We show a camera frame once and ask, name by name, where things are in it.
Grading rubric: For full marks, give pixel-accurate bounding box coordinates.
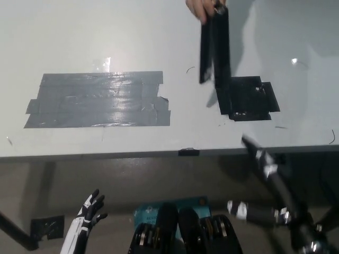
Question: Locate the crumpled black tape square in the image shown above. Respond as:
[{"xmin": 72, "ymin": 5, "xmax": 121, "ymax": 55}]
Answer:
[{"xmin": 30, "ymin": 214, "xmax": 66, "ymax": 240}]

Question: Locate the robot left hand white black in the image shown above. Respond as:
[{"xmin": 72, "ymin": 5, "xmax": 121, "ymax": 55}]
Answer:
[{"xmin": 77, "ymin": 188, "xmax": 109, "ymax": 229}]

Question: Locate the grey duct tape patch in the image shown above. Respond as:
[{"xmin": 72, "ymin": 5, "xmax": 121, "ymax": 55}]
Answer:
[{"xmin": 23, "ymin": 70, "xmax": 172, "ymax": 129}]

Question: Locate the black tape patch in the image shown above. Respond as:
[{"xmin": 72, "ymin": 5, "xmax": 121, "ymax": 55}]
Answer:
[{"xmin": 215, "ymin": 76, "xmax": 281, "ymax": 122}]

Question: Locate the black table leg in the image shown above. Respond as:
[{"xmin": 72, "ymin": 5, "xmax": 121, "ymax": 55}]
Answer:
[{"xmin": 0, "ymin": 211, "xmax": 39, "ymax": 251}]

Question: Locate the person's bare hand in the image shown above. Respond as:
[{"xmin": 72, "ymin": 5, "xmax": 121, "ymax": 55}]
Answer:
[{"xmin": 185, "ymin": 0, "xmax": 216, "ymax": 26}]

